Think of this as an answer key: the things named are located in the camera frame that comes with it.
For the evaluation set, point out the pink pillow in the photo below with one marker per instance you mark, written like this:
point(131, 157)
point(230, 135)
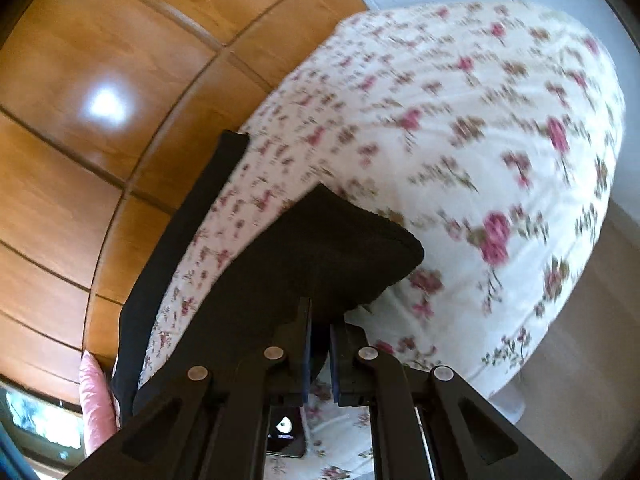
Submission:
point(99, 422)

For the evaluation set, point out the black pants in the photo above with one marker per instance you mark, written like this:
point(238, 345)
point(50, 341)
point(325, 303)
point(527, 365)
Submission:
point(322, 248)

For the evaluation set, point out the wooden wardrobe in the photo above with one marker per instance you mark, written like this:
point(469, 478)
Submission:
point(110, 110)

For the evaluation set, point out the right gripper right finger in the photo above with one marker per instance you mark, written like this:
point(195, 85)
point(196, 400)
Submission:
point(429, 425)

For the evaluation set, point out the window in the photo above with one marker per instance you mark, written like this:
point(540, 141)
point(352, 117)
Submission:
point(42, 431)

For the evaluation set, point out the floral bed sheet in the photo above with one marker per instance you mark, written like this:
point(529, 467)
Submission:
point(489, 131)

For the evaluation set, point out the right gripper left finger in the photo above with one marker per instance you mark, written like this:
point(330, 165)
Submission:
point(203, 428)

